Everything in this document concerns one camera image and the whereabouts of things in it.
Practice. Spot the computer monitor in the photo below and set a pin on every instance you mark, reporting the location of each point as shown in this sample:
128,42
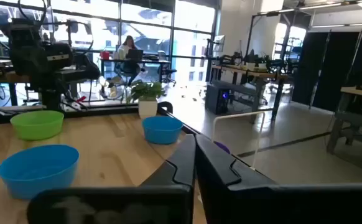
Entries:
219,43

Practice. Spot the person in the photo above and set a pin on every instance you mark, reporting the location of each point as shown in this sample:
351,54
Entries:
128,53

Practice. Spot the black computer tower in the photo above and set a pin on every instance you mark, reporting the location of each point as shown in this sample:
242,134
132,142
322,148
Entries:
216,99

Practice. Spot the white power strip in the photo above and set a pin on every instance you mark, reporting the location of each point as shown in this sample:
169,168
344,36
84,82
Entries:
73,105

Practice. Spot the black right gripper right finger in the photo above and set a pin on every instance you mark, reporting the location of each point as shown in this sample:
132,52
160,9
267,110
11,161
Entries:
218,174

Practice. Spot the wooden workbench with grey legs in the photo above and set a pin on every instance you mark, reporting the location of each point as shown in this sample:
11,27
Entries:
355,118

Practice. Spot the black curtain partition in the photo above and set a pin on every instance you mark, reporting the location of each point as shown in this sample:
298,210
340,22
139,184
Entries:
333,68

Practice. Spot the green plant in white pot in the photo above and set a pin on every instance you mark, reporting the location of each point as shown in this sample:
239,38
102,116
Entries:
146,104

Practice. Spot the small red object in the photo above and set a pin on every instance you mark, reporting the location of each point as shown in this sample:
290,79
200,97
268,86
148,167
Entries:
81,99

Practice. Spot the purple plastic mini bowl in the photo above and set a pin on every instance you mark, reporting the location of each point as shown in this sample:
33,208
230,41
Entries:
223,147

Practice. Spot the red container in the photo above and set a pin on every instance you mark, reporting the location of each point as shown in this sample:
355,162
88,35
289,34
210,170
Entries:
104,55

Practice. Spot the black laptop on desk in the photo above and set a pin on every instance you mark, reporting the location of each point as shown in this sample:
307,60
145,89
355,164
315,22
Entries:
135,54

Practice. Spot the green box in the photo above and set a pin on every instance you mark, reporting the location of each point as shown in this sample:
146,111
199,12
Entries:
37,126

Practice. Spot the blue plastic mini bowl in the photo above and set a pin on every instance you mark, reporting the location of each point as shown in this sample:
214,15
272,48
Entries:
38,174
162,130

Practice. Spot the long ceiling light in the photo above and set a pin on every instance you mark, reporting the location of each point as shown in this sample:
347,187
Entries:
346,25
321,5

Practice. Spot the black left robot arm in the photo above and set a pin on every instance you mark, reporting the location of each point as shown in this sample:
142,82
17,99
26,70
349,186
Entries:
28,53

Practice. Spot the black office desk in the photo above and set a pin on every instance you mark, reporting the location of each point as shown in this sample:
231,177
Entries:
151,61

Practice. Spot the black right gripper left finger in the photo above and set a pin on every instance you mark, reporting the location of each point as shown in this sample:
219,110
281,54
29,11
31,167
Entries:
174,174

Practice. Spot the grey office chair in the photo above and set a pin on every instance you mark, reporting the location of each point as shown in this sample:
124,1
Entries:
167,70

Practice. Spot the wooden workbench with black legs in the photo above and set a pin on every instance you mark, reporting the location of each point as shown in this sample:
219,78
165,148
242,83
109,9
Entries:
255,74

